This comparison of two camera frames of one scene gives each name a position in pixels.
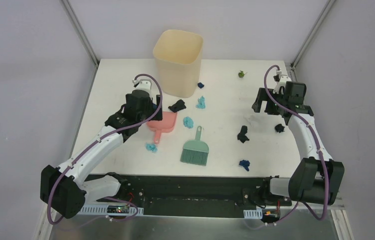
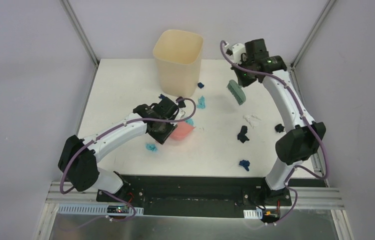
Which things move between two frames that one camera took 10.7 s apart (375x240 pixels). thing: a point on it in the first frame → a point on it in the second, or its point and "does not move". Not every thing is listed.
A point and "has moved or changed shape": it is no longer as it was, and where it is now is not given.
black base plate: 194,195 does not move
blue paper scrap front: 245,163 does not move
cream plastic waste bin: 177,55 does not move
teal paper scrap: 201,102 does not move
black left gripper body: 156,108 → 160,131
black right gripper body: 270,107 → 244,78
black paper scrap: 241,136 does not move
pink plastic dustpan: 167,125 has moved or changed shape
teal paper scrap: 151,147 does not move
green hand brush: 195,151 → 237,91
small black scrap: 279,128 does not move
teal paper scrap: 188,122 does not move
